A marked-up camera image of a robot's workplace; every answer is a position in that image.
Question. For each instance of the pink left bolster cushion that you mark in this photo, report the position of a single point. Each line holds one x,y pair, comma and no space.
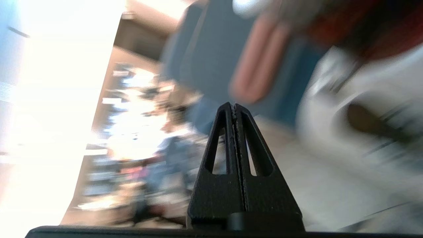
254,66

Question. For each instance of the teal left booth bench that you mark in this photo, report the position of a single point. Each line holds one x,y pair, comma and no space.
205,49

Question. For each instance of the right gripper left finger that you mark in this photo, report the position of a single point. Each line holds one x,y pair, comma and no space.
214,198

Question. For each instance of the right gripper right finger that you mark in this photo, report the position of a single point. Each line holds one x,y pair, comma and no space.
267,195

